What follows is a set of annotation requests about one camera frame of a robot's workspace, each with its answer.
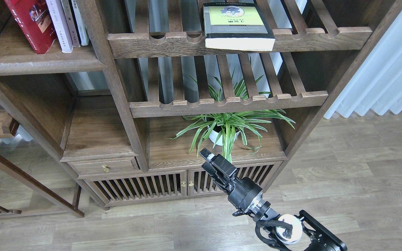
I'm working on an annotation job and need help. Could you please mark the white green upright book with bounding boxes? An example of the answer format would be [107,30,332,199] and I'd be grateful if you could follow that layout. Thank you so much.
[71,0,90,46]

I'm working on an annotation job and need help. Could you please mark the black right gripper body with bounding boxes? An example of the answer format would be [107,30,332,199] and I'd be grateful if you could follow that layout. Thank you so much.
[202,154,264,211]

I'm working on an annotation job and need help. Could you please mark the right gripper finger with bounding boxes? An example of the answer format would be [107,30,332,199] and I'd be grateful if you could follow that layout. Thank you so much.
[199,148,216,162]

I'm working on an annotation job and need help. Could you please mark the white plant pot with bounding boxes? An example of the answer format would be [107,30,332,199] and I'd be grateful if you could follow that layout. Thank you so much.
[209,127,224,146]

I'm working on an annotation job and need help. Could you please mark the yellow green black book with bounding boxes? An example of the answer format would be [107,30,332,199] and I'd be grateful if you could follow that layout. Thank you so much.
[203,2,276,51]

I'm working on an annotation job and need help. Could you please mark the pale lavender white book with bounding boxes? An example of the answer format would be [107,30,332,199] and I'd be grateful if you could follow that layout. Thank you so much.
[46,0,73,53]

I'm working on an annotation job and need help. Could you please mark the green spider plant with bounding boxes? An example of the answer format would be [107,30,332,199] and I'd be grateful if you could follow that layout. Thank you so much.
[167,68,296,162]

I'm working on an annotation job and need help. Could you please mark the dark wooden bookshelf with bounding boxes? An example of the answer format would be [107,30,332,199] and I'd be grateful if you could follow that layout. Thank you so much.
[0,0,402,209]

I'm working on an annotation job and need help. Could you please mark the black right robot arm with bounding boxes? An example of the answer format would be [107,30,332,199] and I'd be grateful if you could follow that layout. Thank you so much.
[200,149,348,251]

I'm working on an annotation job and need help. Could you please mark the white sheer curtain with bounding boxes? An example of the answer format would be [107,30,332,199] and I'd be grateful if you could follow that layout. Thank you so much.
[324,11,402,119]

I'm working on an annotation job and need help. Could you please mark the red paperback book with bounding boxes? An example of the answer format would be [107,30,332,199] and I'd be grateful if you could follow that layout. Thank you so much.
[5,0,57,54]

